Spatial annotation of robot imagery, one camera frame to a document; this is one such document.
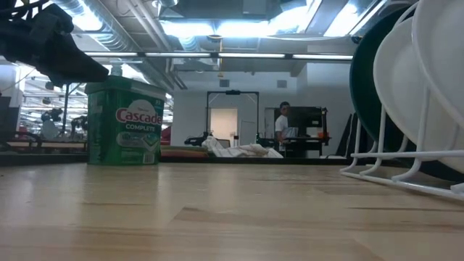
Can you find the person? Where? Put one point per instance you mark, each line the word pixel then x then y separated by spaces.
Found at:
pixel 282 125

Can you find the white plate with logo underside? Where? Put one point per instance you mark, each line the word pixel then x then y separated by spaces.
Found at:
pixel 446 54

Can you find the black leaning panel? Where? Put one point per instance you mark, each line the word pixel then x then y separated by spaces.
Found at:
pixel 346 141

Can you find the dark green plate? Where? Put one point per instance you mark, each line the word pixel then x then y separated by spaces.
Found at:
pixel 359 90

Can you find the dark monitor screen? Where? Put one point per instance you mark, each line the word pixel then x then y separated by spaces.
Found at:
pixel 9 119

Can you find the long ceiling light strip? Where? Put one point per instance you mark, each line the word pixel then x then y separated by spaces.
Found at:
pixel 181 54

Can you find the black background rig frame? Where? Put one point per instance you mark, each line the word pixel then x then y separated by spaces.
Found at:
pixel 232 92

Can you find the black aluminium table frame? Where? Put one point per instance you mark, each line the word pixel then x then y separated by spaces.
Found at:
pixel 290 160

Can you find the white striped dish towel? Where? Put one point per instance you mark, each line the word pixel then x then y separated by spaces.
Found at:
pixel 250 150

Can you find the black equipment cabinet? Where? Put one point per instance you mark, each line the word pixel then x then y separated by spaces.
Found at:
pixel 308 116

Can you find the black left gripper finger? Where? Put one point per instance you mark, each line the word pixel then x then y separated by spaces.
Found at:
pixel 72 70

